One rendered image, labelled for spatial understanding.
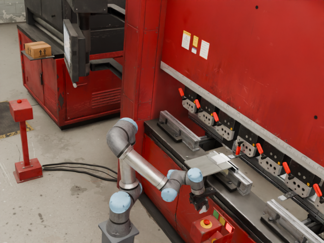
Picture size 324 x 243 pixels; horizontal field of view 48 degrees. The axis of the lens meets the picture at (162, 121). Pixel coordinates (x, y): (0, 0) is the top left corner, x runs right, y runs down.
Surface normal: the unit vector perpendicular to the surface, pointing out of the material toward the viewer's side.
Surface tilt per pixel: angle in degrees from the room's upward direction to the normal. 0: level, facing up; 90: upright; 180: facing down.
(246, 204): 0
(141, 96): 90
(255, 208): 0
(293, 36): 90
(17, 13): 90
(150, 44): 90
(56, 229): 0
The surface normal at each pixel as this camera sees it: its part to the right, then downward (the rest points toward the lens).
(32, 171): 0.52, 0.47
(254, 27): -0.85, 0.18
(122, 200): 0.05, -0.80
